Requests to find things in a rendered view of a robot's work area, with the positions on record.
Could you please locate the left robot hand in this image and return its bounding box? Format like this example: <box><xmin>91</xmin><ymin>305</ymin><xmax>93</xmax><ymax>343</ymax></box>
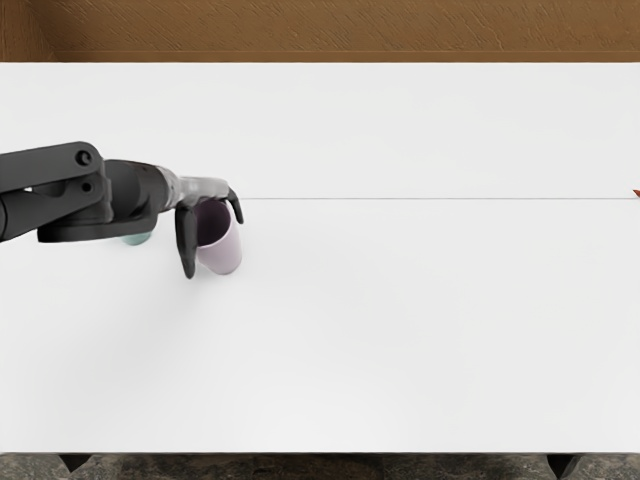
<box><xmin>172</xmin><ymin>174</ymin><xmax>246</xmax><ymax>280</ymax></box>

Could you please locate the pale lilac cup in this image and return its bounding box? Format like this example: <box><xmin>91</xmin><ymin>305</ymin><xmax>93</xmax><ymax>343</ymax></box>
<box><xmin>192</xmin><ymin>198</ymin><xmax>244</xmax><ymax>277</ymax></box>

